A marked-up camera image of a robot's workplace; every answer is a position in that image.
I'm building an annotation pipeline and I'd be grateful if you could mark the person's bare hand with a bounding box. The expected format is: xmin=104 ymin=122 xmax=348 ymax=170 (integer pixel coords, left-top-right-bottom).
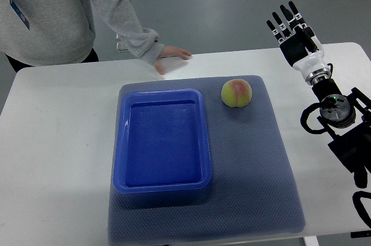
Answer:
xmin=153 ymin=46 xmax=192 ymax=75

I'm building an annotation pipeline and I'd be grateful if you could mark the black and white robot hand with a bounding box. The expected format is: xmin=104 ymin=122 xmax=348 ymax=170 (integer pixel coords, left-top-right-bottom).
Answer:
xmin=266 ymin=1 xmax=332 ymax=85

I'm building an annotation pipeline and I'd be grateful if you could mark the green and red peach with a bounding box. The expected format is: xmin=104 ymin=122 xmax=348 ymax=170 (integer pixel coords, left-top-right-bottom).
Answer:
xmin=221 ymin=79 xmax=253 ymax=108

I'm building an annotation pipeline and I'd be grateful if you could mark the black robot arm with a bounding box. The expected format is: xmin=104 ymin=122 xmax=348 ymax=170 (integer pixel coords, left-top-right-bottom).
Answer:
xmin=300 ymin=63 xmax=370 ymax=227

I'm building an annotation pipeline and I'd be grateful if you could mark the grey sweatshirt sleeve forearm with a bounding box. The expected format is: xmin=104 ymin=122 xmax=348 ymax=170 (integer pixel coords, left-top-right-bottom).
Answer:
xmin=80 ymin=0 xmax=165 ymax=64

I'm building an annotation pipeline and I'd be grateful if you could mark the blue plastic tray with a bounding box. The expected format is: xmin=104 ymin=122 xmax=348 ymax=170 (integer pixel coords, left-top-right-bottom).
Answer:
xmin=112 ymin=89 xmax=212 ymax=194

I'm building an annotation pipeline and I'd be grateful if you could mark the grey sweatshirt torso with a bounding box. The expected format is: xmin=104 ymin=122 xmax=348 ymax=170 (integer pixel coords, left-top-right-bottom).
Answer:
xmin=1 ymin=0 xmax=95 ymax=66

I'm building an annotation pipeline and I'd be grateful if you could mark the blue-grey textured mat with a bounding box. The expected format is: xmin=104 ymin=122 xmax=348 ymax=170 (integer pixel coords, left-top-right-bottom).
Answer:
xmin=108 ymin=75 xmax=305 ymax=245

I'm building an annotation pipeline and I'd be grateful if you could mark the blue lanyard badge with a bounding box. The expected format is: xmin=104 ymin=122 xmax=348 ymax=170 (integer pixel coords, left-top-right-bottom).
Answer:
xmin=7 ymin=0 xmax=30 ymax=30

